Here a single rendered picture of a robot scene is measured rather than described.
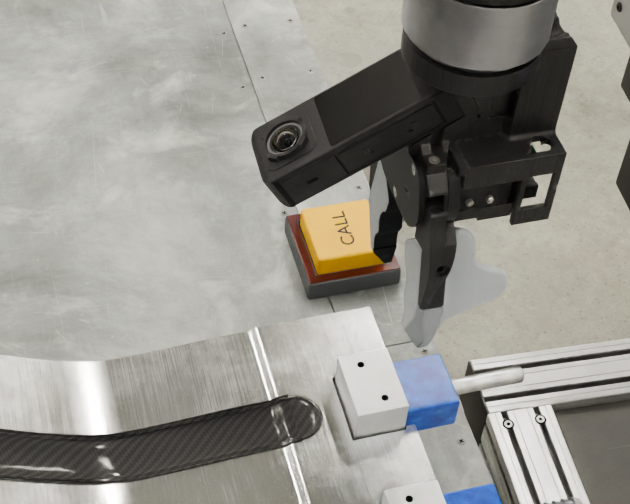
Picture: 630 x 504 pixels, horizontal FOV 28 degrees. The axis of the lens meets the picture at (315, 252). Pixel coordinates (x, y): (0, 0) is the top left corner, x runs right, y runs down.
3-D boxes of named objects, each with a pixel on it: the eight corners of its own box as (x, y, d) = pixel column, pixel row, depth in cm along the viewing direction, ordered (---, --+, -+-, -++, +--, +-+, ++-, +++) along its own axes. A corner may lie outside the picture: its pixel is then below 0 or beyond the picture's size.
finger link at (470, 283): (510, 359, 75) (521, 229, 70) (417, 377, 74) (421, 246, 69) (490, 329, 78) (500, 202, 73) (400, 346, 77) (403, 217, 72)
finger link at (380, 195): (455, 251, 82) (490, 182, 74) (368, 266, 81) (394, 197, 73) (441, 209, 83) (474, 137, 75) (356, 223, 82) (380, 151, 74)
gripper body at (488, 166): (547, 231, 71) (595, 67, 62) (404, 256, 69) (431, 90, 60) (500, 140, 76) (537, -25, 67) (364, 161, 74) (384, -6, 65)
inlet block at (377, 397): (501, 368, 93) (514, 323, 89) (527, 423, 90) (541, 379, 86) (331, 402, 90) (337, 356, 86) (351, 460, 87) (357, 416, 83)
